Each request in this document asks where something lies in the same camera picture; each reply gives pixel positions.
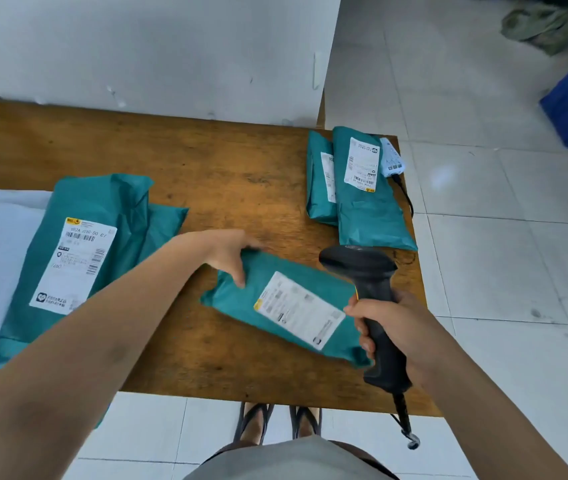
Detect white and blue label sheet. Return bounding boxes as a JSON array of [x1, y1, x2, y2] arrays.
[[378, 137, 408, 178]]

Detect person's right sandal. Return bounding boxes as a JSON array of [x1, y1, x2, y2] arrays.
[[289, 405, 324, 440]]

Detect person's left forearm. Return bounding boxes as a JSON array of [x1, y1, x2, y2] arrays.
[[0, 232, 210, 480]]

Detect person's sandal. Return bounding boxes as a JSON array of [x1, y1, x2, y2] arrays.
[[289, 405, 324, 440], [233, 402, 273, 446]]

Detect black barcode scanner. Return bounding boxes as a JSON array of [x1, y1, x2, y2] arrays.
[[318, 245, 414, 396]]

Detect long teal labelled parcel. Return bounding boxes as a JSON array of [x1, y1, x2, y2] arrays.
[[332, 126, 419, 252]]

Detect person's right hand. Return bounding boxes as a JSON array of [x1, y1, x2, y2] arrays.
[[343, 289, 446, 389]]

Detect small teal labelled parcel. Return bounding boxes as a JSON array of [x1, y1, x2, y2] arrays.
[[200, 249, 373, 369]]

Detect green cloth bundle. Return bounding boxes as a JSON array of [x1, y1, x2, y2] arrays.
[[500, 4, 568, 57]]

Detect black scanner cable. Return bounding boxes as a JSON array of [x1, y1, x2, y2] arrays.
[[390, 175, 421, 451]]

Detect teal parcel without visible label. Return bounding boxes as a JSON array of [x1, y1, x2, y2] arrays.
[[89, 203, 190, 300]]

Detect person's left sandal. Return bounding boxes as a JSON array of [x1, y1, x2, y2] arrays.
[[233, 402, 273, 446]]

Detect person's left hand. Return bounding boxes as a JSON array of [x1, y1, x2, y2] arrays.
[[198, 229, 266, 289]]

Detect person's right forearm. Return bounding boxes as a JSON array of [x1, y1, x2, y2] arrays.
[[409, 315, 568, 480]]

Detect large teal labelled parcel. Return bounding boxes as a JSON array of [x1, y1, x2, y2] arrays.
[[0, 173, 155, 368]]

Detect person's grey shirt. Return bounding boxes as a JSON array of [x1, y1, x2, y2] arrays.
[[183, 435, 401, 480]]

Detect narrow teal labelled parcel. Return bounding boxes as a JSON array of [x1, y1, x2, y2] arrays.
[[306, 130, 341, 227]]

